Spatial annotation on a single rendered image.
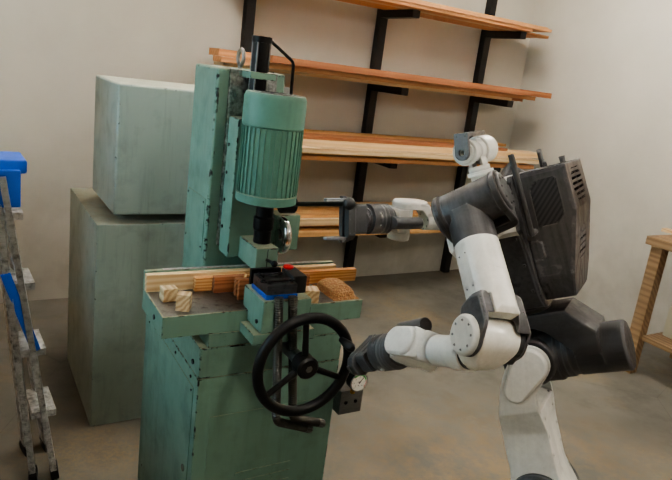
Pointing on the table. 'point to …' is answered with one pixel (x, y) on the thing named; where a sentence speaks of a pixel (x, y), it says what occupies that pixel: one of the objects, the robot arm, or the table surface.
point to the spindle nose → (263, 225)
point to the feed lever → (320, 205)
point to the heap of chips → (335, 289)
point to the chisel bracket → (251, 252)
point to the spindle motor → (270, 148)
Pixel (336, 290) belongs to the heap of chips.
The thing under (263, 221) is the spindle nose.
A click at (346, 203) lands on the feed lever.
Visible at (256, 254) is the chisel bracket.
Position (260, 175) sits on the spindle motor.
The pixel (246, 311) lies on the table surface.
